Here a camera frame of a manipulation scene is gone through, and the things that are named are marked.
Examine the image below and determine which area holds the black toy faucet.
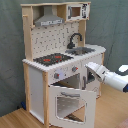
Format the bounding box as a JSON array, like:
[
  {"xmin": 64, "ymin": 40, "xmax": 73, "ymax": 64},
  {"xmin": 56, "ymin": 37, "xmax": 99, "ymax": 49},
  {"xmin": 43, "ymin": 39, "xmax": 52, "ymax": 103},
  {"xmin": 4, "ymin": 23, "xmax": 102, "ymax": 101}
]
[{"xmin": 67, "ymin": 32, "xmax": 83, "ymax": 50}]

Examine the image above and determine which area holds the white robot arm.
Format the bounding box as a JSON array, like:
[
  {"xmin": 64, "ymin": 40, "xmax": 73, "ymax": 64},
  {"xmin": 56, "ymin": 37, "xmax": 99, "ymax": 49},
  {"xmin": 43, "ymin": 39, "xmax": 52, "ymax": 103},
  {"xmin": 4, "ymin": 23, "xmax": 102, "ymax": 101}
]
[{"xmin": 85, "ymin": 62, "xmax": 128, "ymax": 93}]

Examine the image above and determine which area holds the white microwave door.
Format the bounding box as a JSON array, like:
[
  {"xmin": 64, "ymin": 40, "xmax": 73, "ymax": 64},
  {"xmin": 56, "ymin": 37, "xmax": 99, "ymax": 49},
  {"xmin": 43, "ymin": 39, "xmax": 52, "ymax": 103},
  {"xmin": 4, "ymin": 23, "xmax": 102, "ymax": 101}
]
[{"xmin": 66, "ymin": 3, "xmax": 91, "ymax": 22}]

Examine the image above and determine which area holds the white dishwasher door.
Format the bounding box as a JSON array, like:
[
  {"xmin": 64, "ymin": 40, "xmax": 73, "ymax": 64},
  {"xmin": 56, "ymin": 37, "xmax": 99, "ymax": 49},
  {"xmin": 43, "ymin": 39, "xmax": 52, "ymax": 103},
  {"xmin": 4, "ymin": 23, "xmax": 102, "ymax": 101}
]
[{"xmin": 81, "ymin": 54, "xmax": 103, "ymax": 98}]

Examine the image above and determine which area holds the grey toy sink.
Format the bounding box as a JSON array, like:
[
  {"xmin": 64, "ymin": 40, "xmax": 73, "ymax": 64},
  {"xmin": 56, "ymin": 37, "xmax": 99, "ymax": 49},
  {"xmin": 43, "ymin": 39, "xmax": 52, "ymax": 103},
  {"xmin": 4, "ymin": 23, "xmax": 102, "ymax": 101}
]
[{"xmin": 65, "ymin": 47, "xmax": 95, "ymax": 55}]

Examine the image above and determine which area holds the grey range hood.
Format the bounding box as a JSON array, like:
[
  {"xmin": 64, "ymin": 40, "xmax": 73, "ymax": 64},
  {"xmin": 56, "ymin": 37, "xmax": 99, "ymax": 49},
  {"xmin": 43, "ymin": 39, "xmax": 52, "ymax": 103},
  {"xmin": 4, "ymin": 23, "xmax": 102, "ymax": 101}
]
[{"xmin": 35, "ymin": 5, "xmax": 64, "ymax": 27}]

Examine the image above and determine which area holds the black toy stovetop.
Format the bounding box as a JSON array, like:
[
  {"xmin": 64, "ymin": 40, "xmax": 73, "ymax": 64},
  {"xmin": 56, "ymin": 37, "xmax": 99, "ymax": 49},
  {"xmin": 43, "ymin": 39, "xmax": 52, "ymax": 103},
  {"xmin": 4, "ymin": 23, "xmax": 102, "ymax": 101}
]
[{"xmin": 34, "ymin": 53, "xmax": 71, "ymax": 66}]

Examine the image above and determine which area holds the white oven door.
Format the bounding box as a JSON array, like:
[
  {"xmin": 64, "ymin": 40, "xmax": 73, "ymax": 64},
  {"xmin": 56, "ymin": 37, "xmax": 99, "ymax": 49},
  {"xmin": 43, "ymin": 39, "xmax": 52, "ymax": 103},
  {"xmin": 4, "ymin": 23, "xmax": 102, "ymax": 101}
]
[{"xmin": 49, "ymin": 86, "xmax": 96, "ymax": 128}]

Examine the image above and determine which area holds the wooden toy kitchen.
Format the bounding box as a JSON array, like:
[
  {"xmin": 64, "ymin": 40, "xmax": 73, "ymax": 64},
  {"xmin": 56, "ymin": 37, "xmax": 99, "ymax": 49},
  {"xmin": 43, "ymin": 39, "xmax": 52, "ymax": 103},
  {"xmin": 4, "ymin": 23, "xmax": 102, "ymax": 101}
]
[{"xmin": 22, "ymin": 2, "xmax": 105, "ymax": 128}]

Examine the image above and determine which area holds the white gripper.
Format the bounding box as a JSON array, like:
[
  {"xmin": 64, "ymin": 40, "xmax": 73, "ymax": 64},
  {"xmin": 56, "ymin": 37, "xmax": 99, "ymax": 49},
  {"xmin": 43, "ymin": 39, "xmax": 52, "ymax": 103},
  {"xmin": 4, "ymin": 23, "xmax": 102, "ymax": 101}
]
[{"xmin": 85, "ymin": 62, "xmax": 108, "ymax": 82}]

